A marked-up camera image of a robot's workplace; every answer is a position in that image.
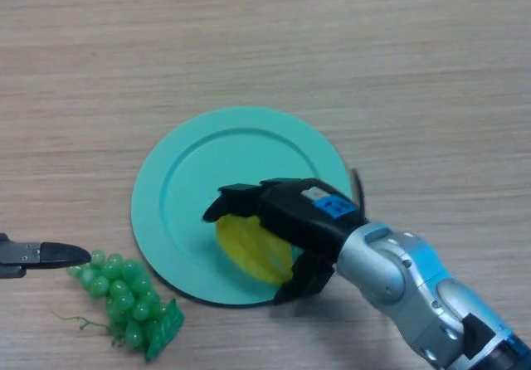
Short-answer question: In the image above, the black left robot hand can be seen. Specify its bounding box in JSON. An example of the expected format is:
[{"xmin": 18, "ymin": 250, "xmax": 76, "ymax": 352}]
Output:
[{"xmin": 0, "ymin": 232, "xmax": 92, "ymax": 280}]

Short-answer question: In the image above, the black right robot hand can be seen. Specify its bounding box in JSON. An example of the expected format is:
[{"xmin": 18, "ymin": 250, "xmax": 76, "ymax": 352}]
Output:
[{"xmin": 202, "ymin": 178, "xmax": 370, "ymax": 306}]

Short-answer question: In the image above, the yellow starfruit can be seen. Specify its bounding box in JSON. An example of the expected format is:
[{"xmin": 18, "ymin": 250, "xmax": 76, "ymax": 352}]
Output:
[{"xmin": 215, "ymin": 214, "xmax": 294, "ymax": 285}]

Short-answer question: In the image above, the green round plate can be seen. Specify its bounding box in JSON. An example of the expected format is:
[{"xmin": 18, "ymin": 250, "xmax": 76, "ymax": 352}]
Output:
[{"xmin": 130, "ymin": 105, "xmax": 352, "ymax": 308}]

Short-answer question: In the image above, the green grape bunch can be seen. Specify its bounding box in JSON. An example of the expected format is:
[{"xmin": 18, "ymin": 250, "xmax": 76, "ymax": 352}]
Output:
[{"xmin": 51, "ymin": 249, "xmax": 185, "ymax": 363}]

